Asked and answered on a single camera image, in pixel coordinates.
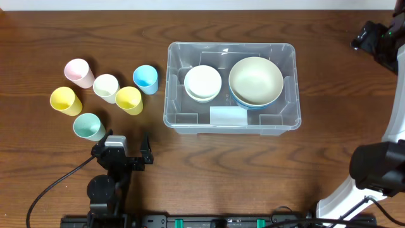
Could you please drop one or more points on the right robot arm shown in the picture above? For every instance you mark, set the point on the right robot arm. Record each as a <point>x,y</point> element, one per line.
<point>376,171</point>

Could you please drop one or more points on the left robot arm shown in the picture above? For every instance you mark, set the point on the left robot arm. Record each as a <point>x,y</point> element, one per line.
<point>108,192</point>

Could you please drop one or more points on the beige large bowl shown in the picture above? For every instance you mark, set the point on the beige large bowl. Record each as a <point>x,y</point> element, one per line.
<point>256,81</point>

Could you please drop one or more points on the pink cup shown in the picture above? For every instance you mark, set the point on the pink cup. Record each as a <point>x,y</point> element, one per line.
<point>78,71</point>

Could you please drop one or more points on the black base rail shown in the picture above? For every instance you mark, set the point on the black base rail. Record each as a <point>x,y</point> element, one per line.
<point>162,221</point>

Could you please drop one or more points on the cream white cup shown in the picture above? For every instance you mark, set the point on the cream white cup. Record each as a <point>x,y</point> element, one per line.
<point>106,87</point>

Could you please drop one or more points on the green cup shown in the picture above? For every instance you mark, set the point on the green cup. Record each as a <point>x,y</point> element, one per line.
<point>89,126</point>

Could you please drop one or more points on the yellow cup centre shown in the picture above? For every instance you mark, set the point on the yellow cup centre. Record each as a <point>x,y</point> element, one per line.
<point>129,99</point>

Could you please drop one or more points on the yellow cup left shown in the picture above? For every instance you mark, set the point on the yellow cup left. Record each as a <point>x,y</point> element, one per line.
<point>65,100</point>

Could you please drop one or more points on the dark blue bowl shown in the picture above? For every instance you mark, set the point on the dark blue bowl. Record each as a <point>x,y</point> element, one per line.
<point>248,106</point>

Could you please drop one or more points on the white small bowl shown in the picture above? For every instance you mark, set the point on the white small bowl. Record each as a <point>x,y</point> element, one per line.
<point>202,81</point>

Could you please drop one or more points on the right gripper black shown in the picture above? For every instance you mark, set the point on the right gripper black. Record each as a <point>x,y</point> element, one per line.
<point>371,40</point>

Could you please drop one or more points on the yellow cup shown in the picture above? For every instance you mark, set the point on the yellow cup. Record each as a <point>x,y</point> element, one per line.
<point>65,100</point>
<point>129,99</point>

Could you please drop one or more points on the clear plastic storage container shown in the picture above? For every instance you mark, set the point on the clear plastic storage container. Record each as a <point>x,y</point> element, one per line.
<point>187,116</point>

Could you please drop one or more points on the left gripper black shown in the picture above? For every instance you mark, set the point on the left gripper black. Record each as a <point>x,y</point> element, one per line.
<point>138,165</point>

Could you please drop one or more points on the blue cup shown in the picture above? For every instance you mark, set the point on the blue cup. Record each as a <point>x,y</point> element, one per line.
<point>145,77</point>

